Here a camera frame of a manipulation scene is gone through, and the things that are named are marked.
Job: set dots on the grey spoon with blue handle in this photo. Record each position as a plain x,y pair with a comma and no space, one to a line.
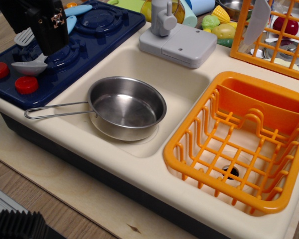
37,66

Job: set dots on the grey plastic knife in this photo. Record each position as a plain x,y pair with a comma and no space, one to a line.
258,21

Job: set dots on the black ribbed object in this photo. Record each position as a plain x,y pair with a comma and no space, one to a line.
25,225

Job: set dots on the yellow toy corn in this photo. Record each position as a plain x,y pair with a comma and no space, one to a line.
221,14

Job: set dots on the yellow toy potato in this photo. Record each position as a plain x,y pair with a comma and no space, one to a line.
224,31

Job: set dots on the red stove knob right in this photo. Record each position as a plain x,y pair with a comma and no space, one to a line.
26,85

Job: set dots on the stainless steel pan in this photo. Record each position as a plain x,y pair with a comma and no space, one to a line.
120,107

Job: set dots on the grey toy faucet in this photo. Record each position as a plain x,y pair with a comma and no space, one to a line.
176,42

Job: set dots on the transparent orange cup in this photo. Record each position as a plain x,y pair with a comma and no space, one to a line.
174,7

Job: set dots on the green cutting board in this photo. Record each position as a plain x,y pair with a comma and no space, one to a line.
134,5

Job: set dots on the steel pot lid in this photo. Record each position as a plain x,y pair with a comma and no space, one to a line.
288,48

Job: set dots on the green toy vegetable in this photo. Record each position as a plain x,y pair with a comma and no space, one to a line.
210,22

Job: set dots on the aluminium rail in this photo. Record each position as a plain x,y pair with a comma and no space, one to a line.
7,203

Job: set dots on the steel pot in background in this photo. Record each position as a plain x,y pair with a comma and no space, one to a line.
232,7

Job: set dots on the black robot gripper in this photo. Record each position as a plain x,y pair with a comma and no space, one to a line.
46,18

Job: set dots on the dark blue toy stove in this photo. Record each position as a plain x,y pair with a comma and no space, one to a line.
96,34

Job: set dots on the orange dish drainer basket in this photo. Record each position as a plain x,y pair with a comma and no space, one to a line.
240,144

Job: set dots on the light blue cup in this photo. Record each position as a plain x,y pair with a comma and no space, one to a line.
195,8

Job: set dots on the grey spatula with blue handle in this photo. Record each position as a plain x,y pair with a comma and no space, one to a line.
25,37

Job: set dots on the orange wire rack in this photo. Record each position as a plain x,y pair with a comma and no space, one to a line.
282,24

